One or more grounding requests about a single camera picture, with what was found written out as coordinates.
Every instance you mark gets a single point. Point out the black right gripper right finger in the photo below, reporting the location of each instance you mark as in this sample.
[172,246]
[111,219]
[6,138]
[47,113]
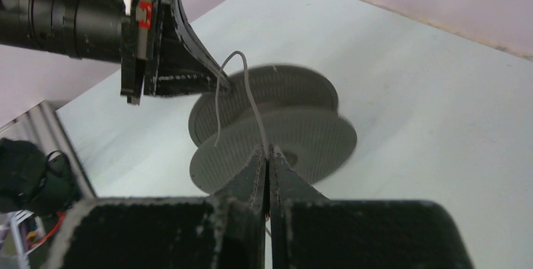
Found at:
[311,231]

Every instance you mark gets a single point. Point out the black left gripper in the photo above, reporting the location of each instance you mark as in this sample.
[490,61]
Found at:
[161,55]

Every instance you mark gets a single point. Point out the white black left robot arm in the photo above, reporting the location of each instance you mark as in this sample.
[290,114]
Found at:
[80,29]

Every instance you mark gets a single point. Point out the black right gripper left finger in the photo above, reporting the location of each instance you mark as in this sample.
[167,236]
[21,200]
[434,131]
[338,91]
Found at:
[223,230]

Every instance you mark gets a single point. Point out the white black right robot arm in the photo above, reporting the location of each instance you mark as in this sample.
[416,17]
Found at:
[266,202]

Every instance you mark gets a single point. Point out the dark grey cable spool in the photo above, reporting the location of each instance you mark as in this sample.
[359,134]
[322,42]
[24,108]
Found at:
[299,110]

